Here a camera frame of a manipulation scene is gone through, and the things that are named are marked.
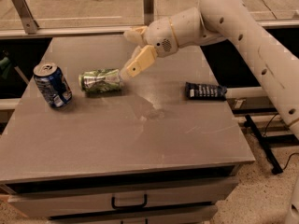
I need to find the metal railing bracket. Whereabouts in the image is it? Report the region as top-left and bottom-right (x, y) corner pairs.
(11, 0), (39, 35)
(143, 0), (154, 25)

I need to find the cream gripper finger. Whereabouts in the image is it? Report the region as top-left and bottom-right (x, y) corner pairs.
(123, 26), (148, 47)
(120, 45), (157, 80)

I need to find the grey drawer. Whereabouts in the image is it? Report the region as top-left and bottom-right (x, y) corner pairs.
(8, 176), (238, 217)
(48, 205), (218, 224)

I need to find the left metal railing bracket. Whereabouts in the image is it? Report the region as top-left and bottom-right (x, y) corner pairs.
(11, 0), (39, 35)

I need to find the middle metal railing bracket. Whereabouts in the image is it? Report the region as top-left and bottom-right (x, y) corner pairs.
(143, 0), (154, 25)

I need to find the black metal floor stand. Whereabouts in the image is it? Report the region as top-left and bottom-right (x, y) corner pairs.
(244, 115), (298, 175)

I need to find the blue soda can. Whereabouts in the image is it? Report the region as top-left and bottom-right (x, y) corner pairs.
(34, 63), (72, 108)

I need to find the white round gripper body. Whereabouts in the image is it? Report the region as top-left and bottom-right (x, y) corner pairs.
(144, 18), (178, 57)

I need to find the grey upper drawer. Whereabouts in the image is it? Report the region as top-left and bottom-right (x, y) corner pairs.
(8, 176), (238, 217)

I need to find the black floor cable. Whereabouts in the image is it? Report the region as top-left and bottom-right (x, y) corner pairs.
(281, 152), (299, 170)

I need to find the horizontal metal rail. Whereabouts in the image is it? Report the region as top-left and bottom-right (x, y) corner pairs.
(0, 19), (299, 40)

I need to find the green soda can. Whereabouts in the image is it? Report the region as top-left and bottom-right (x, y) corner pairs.
(78, 68), (122, 93)

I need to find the black upper drawer handle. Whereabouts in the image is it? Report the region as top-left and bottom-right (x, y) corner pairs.
(110, 194), (148, 210)

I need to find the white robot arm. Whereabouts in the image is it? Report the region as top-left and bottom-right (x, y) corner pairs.
(120, 0), (299, 136)

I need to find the dark blue snack packet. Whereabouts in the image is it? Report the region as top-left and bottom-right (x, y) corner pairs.
(185, 82), (227, 100)

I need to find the grey lower drawer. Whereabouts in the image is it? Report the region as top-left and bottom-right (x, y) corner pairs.
(48, 205), (218, 224)

